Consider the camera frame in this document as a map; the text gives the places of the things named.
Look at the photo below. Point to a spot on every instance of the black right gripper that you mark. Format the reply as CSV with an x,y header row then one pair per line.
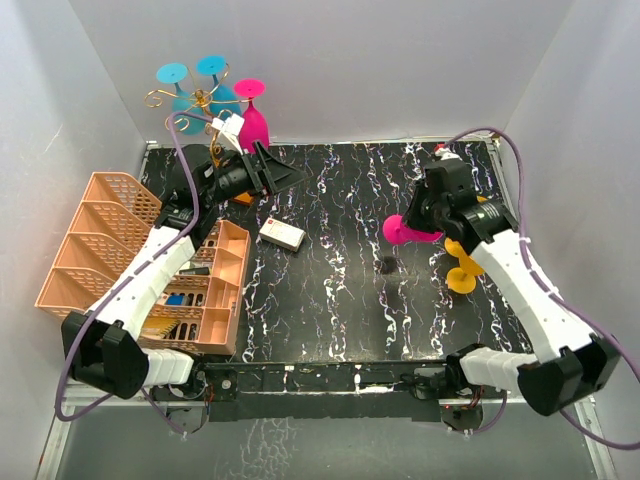
x,y
412,215

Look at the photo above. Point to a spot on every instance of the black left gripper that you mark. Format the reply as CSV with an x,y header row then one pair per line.
x,y
277,174

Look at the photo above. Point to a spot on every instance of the pink wine glass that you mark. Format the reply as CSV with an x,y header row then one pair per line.
x,y
255,127
397,233

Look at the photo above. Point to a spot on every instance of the yellow wine glass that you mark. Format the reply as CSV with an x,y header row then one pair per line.
x,y
480,200
463,279

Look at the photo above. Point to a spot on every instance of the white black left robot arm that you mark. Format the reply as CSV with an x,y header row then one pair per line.
x,y
101,344

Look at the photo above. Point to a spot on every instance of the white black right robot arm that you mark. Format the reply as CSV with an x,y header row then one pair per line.
x,y
520,280

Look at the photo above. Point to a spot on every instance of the blue wine glass right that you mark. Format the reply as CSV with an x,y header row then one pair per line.
x,y
220,100

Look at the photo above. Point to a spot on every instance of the blue wine glass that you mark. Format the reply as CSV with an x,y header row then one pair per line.
x,y
220,100
173,74

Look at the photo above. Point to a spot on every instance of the blue wine glass left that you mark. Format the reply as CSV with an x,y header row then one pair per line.
x,y
173,74

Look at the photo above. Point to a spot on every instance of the white red small box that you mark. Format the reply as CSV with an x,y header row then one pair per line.
x,y
282,234

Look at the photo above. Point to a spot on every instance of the pink plastic file organizer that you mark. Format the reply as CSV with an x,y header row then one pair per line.
x,y
200,313

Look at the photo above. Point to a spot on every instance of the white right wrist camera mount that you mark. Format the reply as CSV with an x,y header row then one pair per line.
x,y
444,153

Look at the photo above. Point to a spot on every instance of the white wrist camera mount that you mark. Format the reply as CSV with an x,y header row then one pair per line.
x,y
444,153
226,132

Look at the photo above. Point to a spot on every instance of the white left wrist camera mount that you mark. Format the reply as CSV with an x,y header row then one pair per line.
x,y
226,132

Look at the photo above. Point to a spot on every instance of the gold wire wine glass rack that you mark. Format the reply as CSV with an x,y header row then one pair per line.
x,y
155,99

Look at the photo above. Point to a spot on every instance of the black metal front rail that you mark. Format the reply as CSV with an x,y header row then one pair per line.
x,y
334,389

